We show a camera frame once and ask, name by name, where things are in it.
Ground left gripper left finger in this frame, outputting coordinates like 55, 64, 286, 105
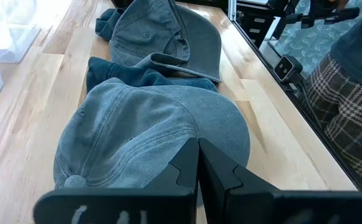
33, 138, 199, 224

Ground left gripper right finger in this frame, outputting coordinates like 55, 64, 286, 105
198, 138, 362, 224

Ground light grey-blue cap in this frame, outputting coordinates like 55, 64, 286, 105
53, 77, 251, 189

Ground dark navy cap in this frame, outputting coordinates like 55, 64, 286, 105
85, 56, 219, 94

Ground grey cap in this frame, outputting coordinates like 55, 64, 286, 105
108, 0, 222, 83

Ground dark teal cap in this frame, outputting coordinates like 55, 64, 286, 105
95, 7, 126, 42

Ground person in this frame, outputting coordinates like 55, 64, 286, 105
305, 0, 362, 189

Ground teal patterned fabric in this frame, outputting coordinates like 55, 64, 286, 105
274, 0, 362, 77

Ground black drawer cabinet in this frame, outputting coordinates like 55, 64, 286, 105
236, 1, 277, 47

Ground black padded bar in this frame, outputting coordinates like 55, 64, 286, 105
285, 6, 361, 26

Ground black camera cable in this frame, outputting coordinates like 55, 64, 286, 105
297, 79, 325, 130

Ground small black camera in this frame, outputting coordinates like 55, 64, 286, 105
273, 55, 304, 83

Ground aluminium frame post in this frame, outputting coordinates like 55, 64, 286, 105
228, 0, 238, 21

